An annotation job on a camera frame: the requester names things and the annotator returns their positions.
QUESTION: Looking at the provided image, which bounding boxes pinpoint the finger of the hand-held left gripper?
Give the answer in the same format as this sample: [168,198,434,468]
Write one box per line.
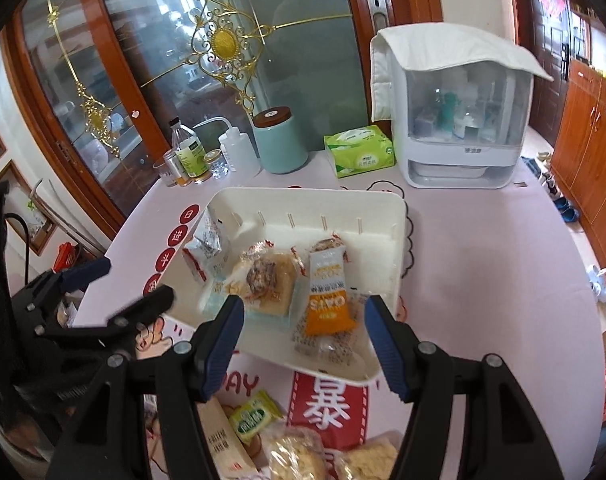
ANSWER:
[28,257,112,307]
[102,285,178,337]

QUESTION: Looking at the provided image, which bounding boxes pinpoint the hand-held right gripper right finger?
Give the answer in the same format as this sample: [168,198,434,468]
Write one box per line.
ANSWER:
[364,295,566,480]

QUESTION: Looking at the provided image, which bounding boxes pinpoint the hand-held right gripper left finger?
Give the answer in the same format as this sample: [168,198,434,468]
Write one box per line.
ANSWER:
[45,295,246,480]

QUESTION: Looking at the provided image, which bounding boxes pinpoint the clear seeded cracker packet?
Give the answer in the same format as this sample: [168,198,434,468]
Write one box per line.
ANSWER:
[290,305,379,368]

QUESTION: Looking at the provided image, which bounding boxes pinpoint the small green packet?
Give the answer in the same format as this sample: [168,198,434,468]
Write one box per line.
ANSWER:
[228,391,286,443]

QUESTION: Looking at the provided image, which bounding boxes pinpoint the orange white oat bar packet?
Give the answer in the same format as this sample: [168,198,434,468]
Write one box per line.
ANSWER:
[303,247,361,338]

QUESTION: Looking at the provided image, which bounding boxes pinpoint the blue-edged cake packet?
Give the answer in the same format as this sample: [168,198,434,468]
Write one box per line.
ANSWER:
[203,252,309,321]

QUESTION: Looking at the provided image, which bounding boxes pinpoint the clear packet brown snack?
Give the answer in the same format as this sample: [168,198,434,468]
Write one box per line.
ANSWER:
[238,240,284,301]

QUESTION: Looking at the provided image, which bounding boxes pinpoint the white red snack packet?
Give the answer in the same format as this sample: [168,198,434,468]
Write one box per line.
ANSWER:
[182,212,234,283]

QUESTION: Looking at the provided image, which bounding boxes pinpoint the cream bread packet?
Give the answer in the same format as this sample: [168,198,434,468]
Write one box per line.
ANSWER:
[195,397,259,480]

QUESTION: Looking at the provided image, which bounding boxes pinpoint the white plastic bin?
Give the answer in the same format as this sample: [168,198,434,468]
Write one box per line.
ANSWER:
[159,187,410,387]

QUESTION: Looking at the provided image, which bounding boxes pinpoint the golden crisp cake packet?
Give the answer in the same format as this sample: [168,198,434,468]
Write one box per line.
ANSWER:
[333,435,399,480]

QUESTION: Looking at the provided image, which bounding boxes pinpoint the puffed rice cake packet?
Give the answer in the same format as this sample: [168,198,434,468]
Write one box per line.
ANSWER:
[260,422,329,480]

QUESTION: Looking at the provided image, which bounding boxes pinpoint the red container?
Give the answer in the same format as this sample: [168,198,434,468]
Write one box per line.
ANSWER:
[53,241,84,273]

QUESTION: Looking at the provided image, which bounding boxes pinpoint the glass cup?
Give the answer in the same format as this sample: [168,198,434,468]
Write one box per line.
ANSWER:
[152,156,181,188]

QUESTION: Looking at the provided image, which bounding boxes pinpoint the metal can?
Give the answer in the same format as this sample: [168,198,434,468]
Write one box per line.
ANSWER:
[163,149,184,181]

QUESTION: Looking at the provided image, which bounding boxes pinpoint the glass bottle green label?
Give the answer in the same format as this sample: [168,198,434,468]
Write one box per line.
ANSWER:
[169,117,211,185]

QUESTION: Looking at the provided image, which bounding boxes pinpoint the small glass jar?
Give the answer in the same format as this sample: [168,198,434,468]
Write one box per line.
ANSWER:
[204,150,230,181]

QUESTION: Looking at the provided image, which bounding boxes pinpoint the white squeeze bottle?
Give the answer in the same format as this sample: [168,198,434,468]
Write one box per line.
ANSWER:
[193,116,260,173]

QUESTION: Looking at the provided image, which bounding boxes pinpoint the glass door gold ornament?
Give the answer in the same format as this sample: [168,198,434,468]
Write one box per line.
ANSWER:
[3,0,184,231]
[73,0,444,161]

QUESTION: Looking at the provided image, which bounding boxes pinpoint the green tissue pack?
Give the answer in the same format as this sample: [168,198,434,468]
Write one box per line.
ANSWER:
[324,125,397,179]

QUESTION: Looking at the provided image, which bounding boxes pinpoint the white countertop sterilizer cabinet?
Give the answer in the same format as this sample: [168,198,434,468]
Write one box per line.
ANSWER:
[390,52,533,190]

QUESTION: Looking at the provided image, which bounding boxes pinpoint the teal canister brown lid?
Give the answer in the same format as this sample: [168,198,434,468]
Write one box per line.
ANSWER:
[251,106,309,175]

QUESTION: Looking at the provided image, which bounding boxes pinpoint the wooden cabinet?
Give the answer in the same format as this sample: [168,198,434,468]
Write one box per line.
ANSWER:
[550,57,606,281]

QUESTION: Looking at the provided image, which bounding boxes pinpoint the white quilted cloth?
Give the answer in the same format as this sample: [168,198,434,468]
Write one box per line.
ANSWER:
[369,22,555,123]

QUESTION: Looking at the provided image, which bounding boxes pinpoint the dark wooden entry door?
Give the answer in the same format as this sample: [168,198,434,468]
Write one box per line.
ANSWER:
[508,0,576,133]

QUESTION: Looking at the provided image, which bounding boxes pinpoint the wooden wall frame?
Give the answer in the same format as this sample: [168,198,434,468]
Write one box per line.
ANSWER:
[3,160,58,256]

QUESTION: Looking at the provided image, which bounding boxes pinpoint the silver door handle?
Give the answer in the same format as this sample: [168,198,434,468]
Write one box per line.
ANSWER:
[367,0,388,31]

